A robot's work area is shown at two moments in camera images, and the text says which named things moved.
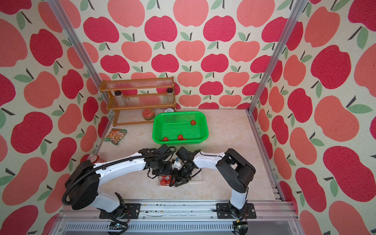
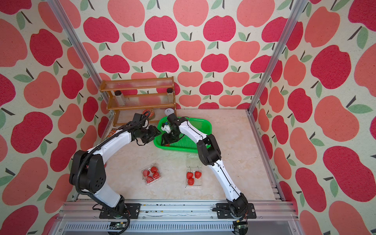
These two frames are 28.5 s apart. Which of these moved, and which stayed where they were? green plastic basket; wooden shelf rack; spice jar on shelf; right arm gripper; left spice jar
Moved: green plastic basket; right arm gripper
Stayed: spice jar on shelf; wooden shelf rack; left spice jar
